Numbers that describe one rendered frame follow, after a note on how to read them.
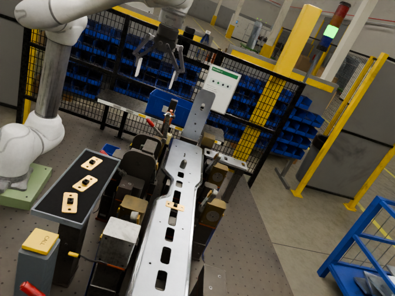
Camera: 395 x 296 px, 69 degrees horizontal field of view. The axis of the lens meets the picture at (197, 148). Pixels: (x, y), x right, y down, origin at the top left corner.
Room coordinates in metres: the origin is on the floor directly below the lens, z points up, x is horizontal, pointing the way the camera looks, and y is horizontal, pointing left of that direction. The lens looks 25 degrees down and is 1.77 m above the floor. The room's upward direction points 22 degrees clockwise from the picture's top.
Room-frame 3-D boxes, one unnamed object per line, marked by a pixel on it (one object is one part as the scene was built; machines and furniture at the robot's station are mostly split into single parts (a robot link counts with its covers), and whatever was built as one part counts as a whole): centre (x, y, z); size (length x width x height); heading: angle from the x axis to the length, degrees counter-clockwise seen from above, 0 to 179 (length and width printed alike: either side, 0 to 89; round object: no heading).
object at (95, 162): (0.85, 0.33, 1.17); 0.08 x 0.04 x 0.01; 176
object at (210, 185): (1.31, -0.16, 0.84); 0.10 x 0.05 x 0.29; 97
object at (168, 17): (1.09, 0.26, 1.69); 0.09 x 0.09 x 0.06
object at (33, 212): (0.75, 0.30, 1.16); 0.37 x 0.14 x 0.02; 7
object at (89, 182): (0.74, 0.29, 1.17); 0.08 x 0.04 x 0.01; 173
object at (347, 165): (3.73, -1.95, 1.00); 1.04 x 0.14 x 2.00; 105
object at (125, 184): (0.89, 0.20, 0.90); 0.05 x 0.05 x 0.40; 7
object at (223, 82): (2.04, 0.02, 1.30); 0.23 x 0.02 x 0.31; 97
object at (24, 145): (1.07, 0.78, 0.92); 0.18 x 0.16 x 0.22; 178
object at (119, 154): (1.11, 0.32, 0.89); 0.09 x 0.08 x 0.38; 97
